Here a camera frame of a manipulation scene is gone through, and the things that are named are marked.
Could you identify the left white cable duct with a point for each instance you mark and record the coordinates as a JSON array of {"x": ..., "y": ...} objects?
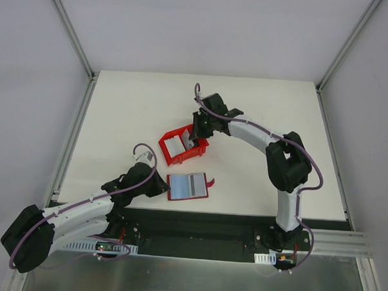
[{"x": 100, "y": 247}]

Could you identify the right white cable duct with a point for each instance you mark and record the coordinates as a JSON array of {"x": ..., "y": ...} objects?
[{"x": 265, "y": 259}]

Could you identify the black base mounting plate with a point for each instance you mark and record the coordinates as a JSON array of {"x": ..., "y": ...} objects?
[{"x": 195, "y": 235}]

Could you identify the red leather card holder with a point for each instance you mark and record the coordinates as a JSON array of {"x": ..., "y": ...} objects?
[{"x": 188, "y": 186}]

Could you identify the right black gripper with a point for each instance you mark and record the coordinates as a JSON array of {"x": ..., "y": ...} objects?
[{"x": 198, "y": 129}]

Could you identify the right aluminium frame post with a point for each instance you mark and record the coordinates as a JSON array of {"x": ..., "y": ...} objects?
[{"x": 351, "y": 39}]

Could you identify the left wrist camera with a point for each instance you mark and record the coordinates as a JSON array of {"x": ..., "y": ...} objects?
[{"x": 145, "y": 157}]

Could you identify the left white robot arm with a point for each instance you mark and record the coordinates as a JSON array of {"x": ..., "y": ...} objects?
[{"x": 36, "y": 233}]

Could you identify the aluminium frame post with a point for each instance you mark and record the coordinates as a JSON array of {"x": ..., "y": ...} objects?
[
  {"x": 73, "y": 38},
  {"x": 351, "y": 39}
]

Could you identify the red plastic bin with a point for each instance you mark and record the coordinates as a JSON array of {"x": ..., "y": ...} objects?
[{"x": 199, "y": 150}]

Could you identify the left aluminium frame post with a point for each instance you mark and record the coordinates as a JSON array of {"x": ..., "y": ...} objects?
[{"x": 73, "y": 38}]

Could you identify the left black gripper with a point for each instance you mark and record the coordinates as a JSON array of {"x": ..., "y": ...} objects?
[{"x": 154, "y": 185}]

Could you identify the white cable duct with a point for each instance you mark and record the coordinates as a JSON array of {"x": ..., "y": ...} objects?
[
  {"x": 265, "y": 259},
  {"x": 100, "y": 247}
]

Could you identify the white card stack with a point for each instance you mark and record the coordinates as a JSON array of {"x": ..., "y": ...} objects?
[{"x": 174, "y": 146}]

